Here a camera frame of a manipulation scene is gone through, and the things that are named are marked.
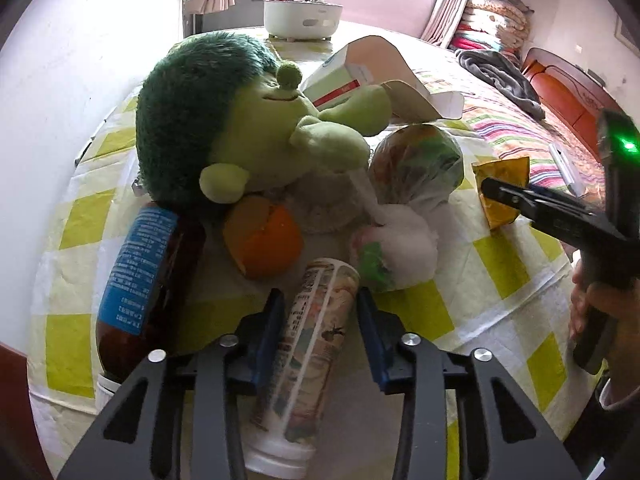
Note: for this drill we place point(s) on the white plastic basket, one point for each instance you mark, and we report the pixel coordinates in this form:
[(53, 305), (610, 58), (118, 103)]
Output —
[(300, 20)]

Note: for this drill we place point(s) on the clear bag of wrappers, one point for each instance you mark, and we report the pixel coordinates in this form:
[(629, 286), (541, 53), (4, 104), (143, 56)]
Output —
[(415, 160)]

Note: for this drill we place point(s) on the striped bedsheet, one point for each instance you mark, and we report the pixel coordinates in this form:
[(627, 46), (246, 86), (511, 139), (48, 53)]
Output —
[(505, 130)]

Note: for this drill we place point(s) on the green plush toy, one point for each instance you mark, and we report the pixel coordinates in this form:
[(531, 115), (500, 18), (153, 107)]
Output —
[(200, 110)]

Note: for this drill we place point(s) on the printed paper cup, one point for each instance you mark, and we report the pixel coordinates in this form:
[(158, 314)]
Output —
[(320, 320)]

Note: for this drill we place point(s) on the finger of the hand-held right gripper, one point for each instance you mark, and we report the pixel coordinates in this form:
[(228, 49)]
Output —
[(510, 207), (505, 186)]

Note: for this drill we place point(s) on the white cardboard carton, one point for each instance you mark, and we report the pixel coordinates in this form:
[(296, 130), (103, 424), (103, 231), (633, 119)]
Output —
[(380, 60)]

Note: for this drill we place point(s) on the orange fruit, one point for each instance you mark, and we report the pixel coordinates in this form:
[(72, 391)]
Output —
[(270, 245)]

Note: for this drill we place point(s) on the yellow snack wrapper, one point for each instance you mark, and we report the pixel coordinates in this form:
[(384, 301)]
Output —
[(505, 169)]

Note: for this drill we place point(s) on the white and blue paper pack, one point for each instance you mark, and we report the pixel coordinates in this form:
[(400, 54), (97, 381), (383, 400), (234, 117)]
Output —
[(565, 167)]

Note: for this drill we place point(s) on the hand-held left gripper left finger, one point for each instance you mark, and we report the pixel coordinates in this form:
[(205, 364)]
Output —
[(267, 340)]

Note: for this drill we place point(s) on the framed wall picture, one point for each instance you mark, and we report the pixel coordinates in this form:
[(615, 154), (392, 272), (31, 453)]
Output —
[(627, 35)]

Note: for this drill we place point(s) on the wooden bed headboard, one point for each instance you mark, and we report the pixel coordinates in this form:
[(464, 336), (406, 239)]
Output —
[(565, 90)]

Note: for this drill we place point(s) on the brown bottle with blue label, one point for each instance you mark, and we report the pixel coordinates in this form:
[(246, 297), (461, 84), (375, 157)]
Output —
[(135, 260)]

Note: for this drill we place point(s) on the person's right hand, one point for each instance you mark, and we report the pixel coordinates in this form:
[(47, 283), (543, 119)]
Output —
[(580, 305)]

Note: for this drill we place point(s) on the person's right forearm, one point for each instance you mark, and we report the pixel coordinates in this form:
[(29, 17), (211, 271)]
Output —
[(622, 395)]

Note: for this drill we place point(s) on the stack of folded quilts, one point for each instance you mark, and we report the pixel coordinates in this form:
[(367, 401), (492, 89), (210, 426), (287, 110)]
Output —
[(492, 15)]

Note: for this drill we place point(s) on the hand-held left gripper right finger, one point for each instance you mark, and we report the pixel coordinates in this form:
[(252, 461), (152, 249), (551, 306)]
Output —
[(372, 345)]

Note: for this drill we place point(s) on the grey blanket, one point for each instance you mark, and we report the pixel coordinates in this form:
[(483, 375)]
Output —
[(495, 75)]

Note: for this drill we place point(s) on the dark red wooden furniture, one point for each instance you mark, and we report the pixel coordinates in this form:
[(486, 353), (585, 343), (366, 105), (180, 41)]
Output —
[(17, 410)]

